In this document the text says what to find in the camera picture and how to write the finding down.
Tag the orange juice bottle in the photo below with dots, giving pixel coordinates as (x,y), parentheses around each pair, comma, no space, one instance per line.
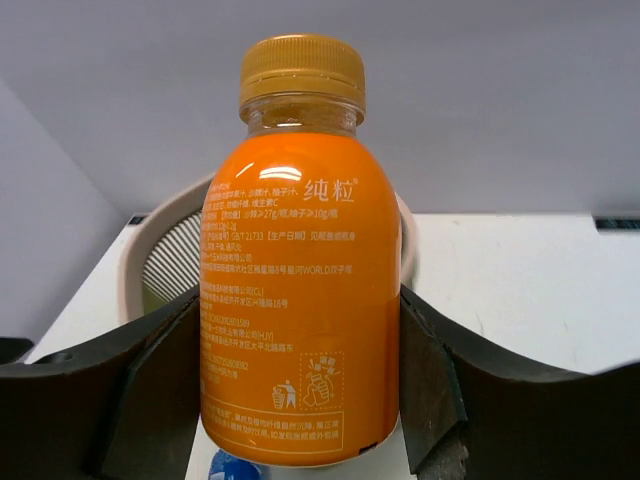
(300,267)

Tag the right blue table label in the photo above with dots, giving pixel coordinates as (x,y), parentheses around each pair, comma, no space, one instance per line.
(624,223)

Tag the green mesh waste bin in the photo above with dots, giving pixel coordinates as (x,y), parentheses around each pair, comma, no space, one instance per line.
(161,260)

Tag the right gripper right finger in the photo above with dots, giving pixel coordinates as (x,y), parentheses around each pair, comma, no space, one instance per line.
(471,409)

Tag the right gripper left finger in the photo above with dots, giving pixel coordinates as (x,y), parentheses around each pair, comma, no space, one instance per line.
(124,405)

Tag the blue label bottle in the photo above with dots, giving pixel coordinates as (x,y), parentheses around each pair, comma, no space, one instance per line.
(228,467)

